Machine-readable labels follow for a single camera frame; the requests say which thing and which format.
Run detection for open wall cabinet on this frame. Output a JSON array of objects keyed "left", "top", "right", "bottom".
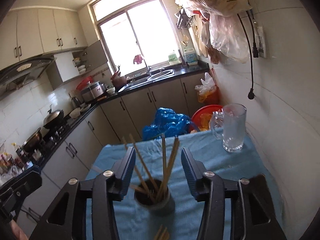
[{"left": 46, "top": 39, "right": 108, "bottom": 89}]

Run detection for beige upper wall cabinets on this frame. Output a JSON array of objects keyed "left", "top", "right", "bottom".
[{"left": 0, "top": 7, "right": 88, "bottom": 63}]

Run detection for chrome faucet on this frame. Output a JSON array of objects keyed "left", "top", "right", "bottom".
[{"left": 143, "top": 57, "right": 153, "bottom": 77}]

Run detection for hanging clear plastic bags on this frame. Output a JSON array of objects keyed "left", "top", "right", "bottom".
[{"left": 200, "top": 11, "right": 251, "bottom": 64}]

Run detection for steel kettle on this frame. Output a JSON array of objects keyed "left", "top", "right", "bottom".
[{"left": 71, "top": 96, "right": 84, "bottom": 108}]

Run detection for red plastic lid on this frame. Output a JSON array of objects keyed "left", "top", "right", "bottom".
[{"left": 76, "top": 76, "right": 93, "bottom": 90}]

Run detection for short black power cable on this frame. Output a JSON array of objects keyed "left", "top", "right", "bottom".
[{"left": 246, "top": 9, "right": 259, "bottom": 58}]

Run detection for red plastic basin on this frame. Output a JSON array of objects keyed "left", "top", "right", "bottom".
[{"left": 191, "top": 104, "right": 223, "bottom": 133}]

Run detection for long black power cable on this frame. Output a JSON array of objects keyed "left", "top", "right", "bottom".
[{"left": 237, "top": 12, "right": 258, "bottom": 100}]

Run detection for black wok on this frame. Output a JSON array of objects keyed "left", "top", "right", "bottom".
[{"left": 43, "top": 104, "right": 65, "bottom": 129}]

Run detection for white detergent bottle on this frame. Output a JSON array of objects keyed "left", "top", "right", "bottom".
[{"left": 184, "top": 47, "right": 199, "bottom": 66}]

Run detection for blue towel table cover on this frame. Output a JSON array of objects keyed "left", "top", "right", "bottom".
[{"left": 85, "top": 127, "right": 283, "bottom": 240}]

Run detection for wall utensil rack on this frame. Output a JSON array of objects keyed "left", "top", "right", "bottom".
[{"left": 176, "top": 7, "right": 198, "bottom": 29}]

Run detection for clear glass mug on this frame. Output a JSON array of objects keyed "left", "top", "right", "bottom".
[{"left": 209, "top": 103, "right": 247, "bottom": 153}]

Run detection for orange bin with white bag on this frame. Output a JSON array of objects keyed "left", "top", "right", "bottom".
[{"left": 195, "top": 72, "right": 220, "bottom": 103}]

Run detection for green dish soap bottle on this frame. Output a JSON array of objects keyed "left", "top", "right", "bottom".
[{"left": 168, "top": 50, "right": 181, "bottom": 65}]

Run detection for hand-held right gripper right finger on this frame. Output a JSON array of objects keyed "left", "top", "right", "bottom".
[{"left": 180, "top": 147, "right": 288, "bottom": 240}]

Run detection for kitchen window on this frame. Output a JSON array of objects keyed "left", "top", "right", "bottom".
[{"left": 87, "top": 0, "right": 183, "bottom": 77}]

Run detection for dark grey utensil holder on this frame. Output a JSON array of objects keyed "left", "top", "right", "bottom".
[{"left": 134, "top": 179, "right": 175, "bottom": 214}]

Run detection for steel kitchen sink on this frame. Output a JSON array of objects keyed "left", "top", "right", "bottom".
[{"left": 125, "top": 68, "right": 175, "bottom": 85}]

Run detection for blue plastic bag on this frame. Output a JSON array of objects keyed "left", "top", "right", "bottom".
[{"left": 142, "top": 107, "right": 198, "bottom": 142}]

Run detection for bunch of wooden chopsticks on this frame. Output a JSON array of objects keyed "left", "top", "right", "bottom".
[{"left": 122, "top": 134, "right": 180, "bottom": 240}]

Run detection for brown clay pot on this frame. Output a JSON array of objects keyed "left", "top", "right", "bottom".
[{"left": 111, "top": 73, "right": 127, "bottom": 88}]

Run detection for white wall power strip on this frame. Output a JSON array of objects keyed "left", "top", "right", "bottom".
[{"left": 255, "top": 25, "right": 267, "bottom": 58}]

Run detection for person's left forearm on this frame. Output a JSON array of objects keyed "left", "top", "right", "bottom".
[{"left": 10, "top": 221, "right": 28, "bottom": 240}]

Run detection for grey range hood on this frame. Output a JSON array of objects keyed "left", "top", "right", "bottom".
[{"left": 0, "top": 57, "right": 57, "bottom": 90}]

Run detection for silver rice cooker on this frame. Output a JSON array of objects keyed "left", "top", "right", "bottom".
[{"left": 80, "top": 80, "right": 108, "bottom": 102}]

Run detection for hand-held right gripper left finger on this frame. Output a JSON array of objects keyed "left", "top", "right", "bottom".
[{"left": 29, "top": 146, "right": 137, "bottom": 240}]

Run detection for dark metal cooking pot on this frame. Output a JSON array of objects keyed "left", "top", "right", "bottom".
[{"left": 22, "top": 128, "right": 45, "bottom": 153}]

